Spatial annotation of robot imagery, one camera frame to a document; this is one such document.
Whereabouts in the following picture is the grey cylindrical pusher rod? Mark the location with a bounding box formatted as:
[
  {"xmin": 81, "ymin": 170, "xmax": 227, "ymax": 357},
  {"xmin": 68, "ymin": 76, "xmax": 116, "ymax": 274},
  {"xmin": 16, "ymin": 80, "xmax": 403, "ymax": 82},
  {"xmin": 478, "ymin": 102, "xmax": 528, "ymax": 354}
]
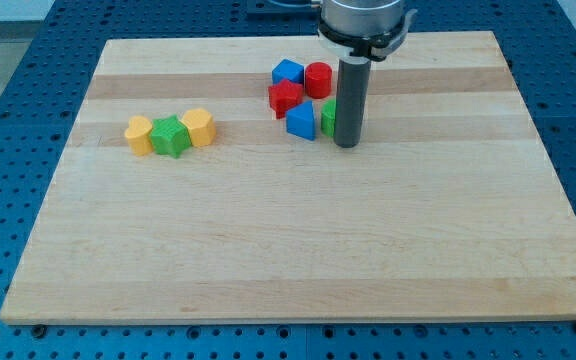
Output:
[{"xmin": 333, "ymin": 60, "xmax": 371, "ymax": 148}]

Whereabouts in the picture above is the red star block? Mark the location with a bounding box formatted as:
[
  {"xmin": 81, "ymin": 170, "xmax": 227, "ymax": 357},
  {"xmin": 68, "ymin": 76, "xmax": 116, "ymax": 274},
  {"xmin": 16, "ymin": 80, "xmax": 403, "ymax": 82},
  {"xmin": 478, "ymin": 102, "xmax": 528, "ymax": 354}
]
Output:
[{"xmin": 268, "ymin": 79, "xmax": 304, "ymax": 119}]

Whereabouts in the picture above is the yellow hexagon block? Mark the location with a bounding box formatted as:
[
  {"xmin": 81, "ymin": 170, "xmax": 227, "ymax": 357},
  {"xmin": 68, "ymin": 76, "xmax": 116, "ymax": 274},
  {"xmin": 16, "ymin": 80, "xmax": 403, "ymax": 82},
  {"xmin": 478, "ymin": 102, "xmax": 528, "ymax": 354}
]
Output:
[{"xmin": 181, "ymin": 108, "xmax": 216, "ymax": 147}]

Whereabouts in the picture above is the blue triangle block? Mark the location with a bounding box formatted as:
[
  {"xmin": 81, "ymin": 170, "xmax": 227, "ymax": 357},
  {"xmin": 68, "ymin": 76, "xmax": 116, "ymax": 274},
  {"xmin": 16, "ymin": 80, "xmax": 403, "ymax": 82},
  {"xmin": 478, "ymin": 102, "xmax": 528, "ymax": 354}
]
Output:
[{"xmin": 286, "ymin": 101, "xmax": 316, "ymax": 141}]

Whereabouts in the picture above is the blue cube block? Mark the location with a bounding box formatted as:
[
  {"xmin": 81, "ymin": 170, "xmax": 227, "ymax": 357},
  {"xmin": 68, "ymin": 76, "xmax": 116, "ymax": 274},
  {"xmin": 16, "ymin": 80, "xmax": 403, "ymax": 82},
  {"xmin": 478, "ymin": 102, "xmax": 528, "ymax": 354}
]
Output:
[{"xmin": 271, "ymin": 59, "xmax": 304, "ymax": 85}]

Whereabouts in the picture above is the green cylinder block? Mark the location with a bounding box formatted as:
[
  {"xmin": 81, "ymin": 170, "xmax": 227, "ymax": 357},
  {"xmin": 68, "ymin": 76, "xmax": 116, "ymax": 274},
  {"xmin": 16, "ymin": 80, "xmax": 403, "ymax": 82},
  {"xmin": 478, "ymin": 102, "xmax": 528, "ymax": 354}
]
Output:
[{"xmin": 320, "ymin": 99, "xmax": 336, "ymax": 137}]

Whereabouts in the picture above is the black and white clamp ring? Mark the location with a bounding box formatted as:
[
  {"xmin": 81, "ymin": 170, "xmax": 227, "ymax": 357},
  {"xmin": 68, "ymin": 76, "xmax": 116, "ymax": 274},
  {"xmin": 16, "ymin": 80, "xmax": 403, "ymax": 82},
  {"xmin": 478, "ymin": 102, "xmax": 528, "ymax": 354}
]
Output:
[{"xmin": 316, "ymin": 8, "xmax": 418, "ymax": 64}]

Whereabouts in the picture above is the yellow heart block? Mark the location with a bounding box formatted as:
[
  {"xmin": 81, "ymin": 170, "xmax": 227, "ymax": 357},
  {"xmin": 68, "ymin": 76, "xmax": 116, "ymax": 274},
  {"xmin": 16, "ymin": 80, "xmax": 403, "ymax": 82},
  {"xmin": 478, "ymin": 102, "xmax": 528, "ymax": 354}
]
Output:
[{"xmin": 124, "ymin": 115, "xmax": 154, "ymax": 156}]

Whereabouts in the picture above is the wooden board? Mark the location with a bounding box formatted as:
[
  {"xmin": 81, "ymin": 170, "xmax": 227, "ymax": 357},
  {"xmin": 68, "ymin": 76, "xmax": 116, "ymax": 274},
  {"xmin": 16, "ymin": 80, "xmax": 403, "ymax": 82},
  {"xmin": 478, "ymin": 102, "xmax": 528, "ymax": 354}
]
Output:
[{"xmin": 0, "ymin": 31, "xmax": 576, "ymax": 325}]

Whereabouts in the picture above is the green star block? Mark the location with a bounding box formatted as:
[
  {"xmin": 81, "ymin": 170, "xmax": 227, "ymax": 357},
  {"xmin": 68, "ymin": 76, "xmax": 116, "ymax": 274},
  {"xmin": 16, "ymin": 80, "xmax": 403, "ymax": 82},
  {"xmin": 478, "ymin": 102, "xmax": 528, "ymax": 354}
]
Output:
[{"xmin": 150, "ymin": 115, "xmax": 192, "ymax": 158}]

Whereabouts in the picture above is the red cylinder block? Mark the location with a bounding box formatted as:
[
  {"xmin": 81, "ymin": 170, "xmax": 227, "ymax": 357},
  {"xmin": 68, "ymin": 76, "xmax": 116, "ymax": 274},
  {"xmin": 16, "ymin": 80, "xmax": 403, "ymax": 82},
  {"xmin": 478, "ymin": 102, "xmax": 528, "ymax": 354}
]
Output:
[{"xmin": 304, "ymin": 62, "xmax": 332, "ymax": 99}]

